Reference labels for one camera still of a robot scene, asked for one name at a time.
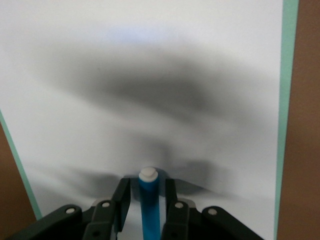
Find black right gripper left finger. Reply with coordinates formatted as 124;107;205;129
4;177;132;240

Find blue marker with white cap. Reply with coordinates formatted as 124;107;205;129
137;166;161;240

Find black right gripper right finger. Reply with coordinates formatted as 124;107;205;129
159;178;265;240

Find mint green clipboard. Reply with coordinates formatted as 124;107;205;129
0;0;300;240

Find white paper sheet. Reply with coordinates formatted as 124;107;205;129
0;0;285;240

